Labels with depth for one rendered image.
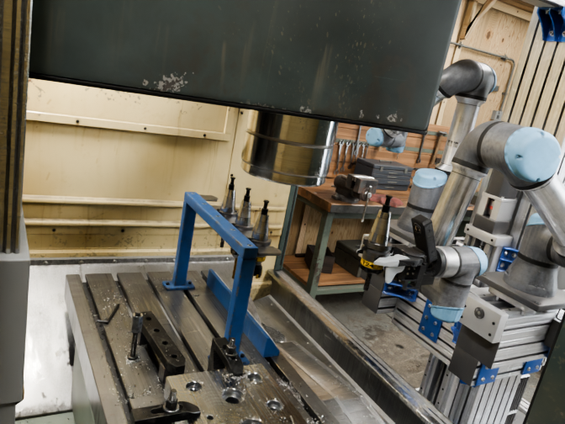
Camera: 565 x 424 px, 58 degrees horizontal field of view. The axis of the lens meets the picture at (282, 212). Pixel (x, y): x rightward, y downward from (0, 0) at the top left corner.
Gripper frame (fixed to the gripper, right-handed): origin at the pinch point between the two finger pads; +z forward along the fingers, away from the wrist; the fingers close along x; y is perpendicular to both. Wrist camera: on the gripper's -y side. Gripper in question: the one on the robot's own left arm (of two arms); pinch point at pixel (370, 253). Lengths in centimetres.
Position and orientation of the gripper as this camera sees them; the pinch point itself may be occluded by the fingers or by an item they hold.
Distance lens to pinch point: 112.0
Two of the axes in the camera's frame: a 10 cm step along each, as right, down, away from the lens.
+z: -8.6, -0.4, -5.0
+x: -4.7, -3.2, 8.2
